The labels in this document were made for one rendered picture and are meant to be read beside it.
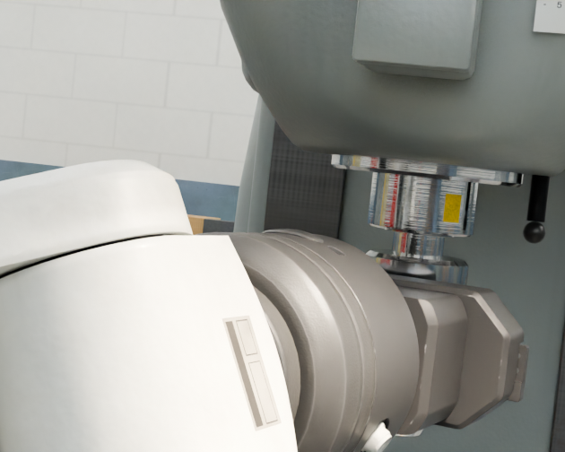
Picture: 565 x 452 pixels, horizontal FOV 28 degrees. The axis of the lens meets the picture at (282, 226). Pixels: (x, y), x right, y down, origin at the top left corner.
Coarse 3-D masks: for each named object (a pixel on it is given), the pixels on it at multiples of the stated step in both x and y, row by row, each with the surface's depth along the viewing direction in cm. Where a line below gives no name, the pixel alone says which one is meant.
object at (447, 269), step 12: (372, 252) 50; (384, 252) 50; (384, 264) 49; (396, 264) 49; (408, 264) 48; (420, 264) 48; (432, 264) 48; (444, 264) 49; (456, 264) 49; (408, 276) 48; (420, 276) 48; (432, 276) 48; (444, 276) 48; (456, 276) 49
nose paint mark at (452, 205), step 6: (450, 198) 48; (456, 198) 48; (450, 204) 48; (456, 204) 48; (444, 210) 48; (450, 210) 48; (456, 210) 48; (444, 216) 48; (450, 216) 48; (456, 216) 48
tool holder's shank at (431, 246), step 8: (400, 232) 50; (408, 232) 49; (416, 232) 49; (400, 240) 50; (408, 240) 50; (416, 240) 49; (424, 240) 49; (432, 240) 50; (440, 240) 50; (392, 248) 50; (400, 248) 50; (408, 248) 50; (416, 248) 49; (424, 248) 49; (432, 248) 50; (440, 248) 50; (424, 256) 50; (432, 256) 50; (440, 256) 50
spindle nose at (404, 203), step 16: (384, 176) 49; (400, 176) 48; (384, 192) 49; (400, 192) 48; (416, 192) 48; (432, 192) 48; (448, 192) 48; (464, 192) 49; (384, 208) 49; (400, 208) 48; (416, 208) 48; (432, 208) 48; (464, 208) 49; (384, 224) 49; (400, 224) 48; (416, 224) 48; (432, 224) 48; (448, 224) 48; (464, 224) 49
